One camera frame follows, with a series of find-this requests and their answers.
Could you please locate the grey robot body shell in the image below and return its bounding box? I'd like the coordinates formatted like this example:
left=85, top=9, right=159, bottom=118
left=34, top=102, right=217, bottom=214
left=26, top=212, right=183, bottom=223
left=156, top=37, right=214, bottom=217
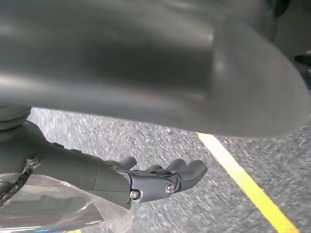
left=0, top=0, right=311, bottom=139

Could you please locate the clear plastic cover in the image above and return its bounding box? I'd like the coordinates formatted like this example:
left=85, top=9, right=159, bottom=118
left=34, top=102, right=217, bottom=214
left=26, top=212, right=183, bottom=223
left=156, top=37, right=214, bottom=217
left=0, top=175, right=134, bottom=233

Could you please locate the braided black cable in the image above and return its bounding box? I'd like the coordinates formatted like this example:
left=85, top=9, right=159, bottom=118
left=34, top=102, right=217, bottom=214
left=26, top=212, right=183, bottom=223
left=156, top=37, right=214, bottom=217
left=0, top=157, right=41, bottom=207

